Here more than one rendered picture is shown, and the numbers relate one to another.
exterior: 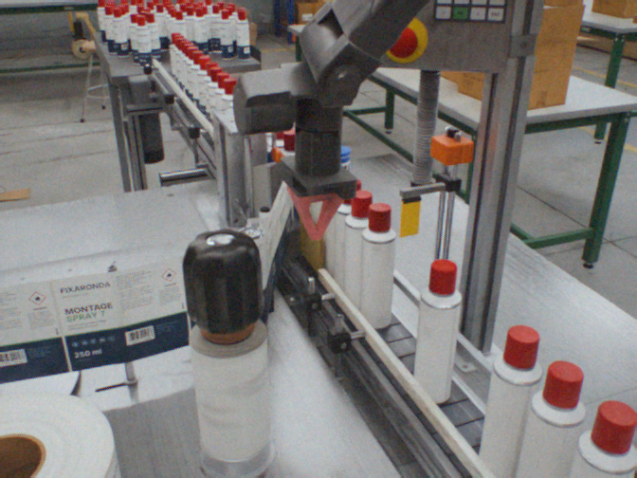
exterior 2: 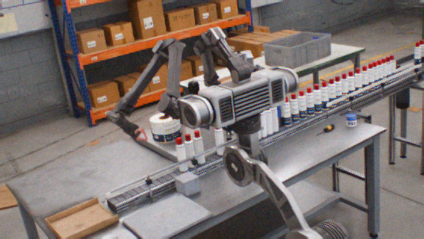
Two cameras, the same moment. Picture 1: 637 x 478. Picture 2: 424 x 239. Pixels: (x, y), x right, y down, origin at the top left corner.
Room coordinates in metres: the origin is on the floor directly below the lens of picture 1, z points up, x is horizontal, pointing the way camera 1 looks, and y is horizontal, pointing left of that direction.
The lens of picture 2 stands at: (0.10, -2.88, 2.18)
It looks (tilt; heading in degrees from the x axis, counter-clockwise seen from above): 21 degrees down; 79
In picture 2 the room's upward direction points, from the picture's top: 8 degrees counter-clockwise
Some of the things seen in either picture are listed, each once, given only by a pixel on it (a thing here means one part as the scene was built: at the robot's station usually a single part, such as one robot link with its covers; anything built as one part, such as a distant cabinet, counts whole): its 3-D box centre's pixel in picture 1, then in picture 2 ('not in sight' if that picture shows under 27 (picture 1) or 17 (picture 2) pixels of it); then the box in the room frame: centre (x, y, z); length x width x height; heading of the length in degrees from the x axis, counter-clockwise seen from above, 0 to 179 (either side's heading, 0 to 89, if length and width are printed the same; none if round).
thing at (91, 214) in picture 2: not in sight; (82, 219); (-0.17, -0.51, 0.85); 0.30 x 0.26 x 0.04; 22
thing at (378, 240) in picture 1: (377, 266); not in sight; (0.86, -0.09, 0.98); 0.05 x 0.05 x 0.20
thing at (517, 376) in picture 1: (510, 408); (198, 147); (0.54, -0.21, 0.98); 0.05 x 0.05 x 0.20
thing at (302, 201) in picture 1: (313, 202); not in sight; (0.76, 0.01, 1.14); 0.07 x 0.07 x 0.09; 22
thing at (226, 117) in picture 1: (251, 119); not in sight; (1.11, 0.12, 1.14); 0.14 x 0.11 x 0.01; 22
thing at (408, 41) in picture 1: (403, 41); not in sight; (0.83, -0.11, 1.33); 0.04 x 0.03 x 0.04; 77
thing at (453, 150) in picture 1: (425, 240); not in sight; (0.83, -0.15, 1.05); 0.10 x 0.04 x 0.33; 112
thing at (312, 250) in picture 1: (310, 242); not in sight; (1.02, 0.02, 0.94); 0.10 x 0.01 x 0.09; 22
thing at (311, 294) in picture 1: (320, 306); not in sight; (0.89, 0.00, 0.89); 0.06 x 0.03 x 0.12; 112
